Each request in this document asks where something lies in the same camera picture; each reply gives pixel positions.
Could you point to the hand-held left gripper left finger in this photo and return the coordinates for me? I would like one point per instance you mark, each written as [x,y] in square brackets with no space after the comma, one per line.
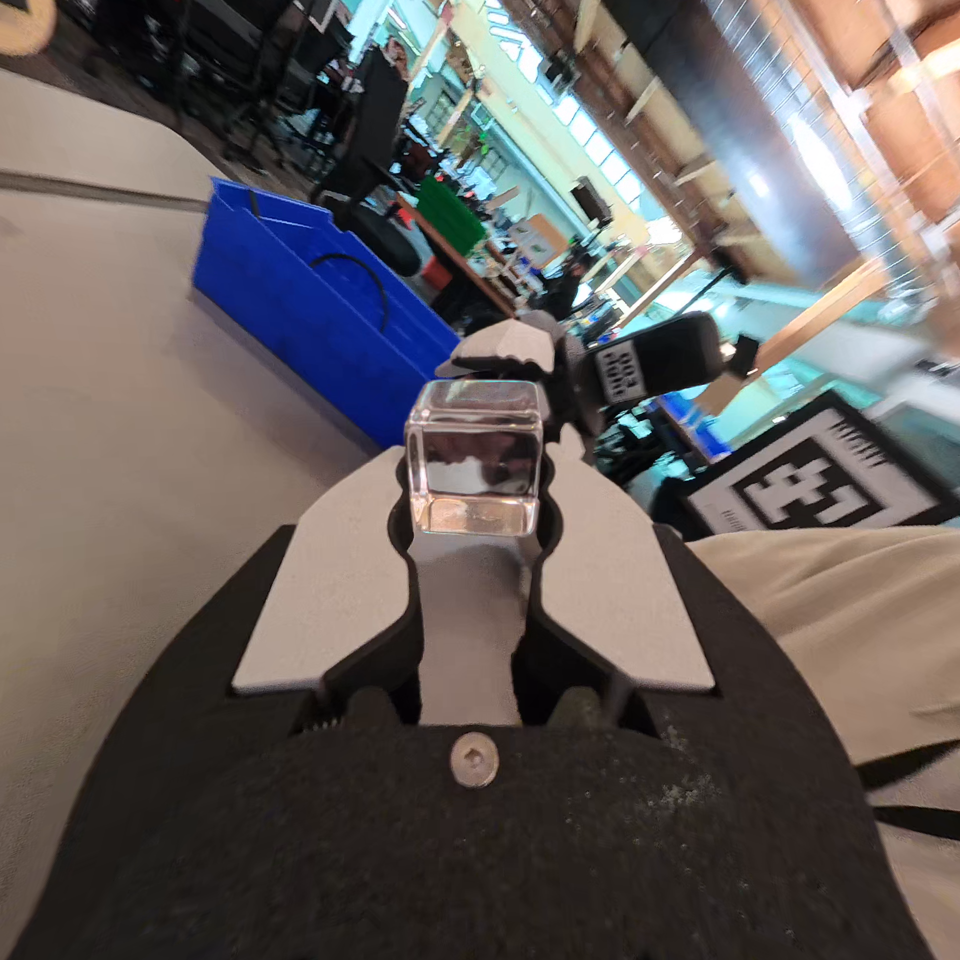
[337,570]

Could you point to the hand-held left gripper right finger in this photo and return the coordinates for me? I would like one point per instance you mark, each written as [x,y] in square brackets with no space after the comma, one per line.
[615,585]

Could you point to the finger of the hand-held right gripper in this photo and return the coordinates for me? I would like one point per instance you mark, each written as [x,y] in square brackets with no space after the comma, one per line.
[452,367]
[510,346]

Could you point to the clear acrylic cube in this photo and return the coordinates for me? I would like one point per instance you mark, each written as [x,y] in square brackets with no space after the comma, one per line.
[474,457]

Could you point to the grey desk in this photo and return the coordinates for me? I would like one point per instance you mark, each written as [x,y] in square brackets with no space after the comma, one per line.
[112,450]

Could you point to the green crate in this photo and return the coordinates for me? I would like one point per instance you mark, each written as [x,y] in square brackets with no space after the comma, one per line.
[448,214]

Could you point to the blue plastic bin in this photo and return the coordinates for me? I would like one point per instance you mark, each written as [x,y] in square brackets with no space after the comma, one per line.
[300,300]

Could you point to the black and white marker board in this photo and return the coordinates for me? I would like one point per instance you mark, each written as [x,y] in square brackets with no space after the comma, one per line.
[817,480]

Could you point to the person's beige trousers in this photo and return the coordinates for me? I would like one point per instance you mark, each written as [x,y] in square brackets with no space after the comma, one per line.
[862,615]

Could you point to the black office chair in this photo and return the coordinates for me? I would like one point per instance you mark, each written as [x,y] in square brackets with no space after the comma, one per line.
[375,127]

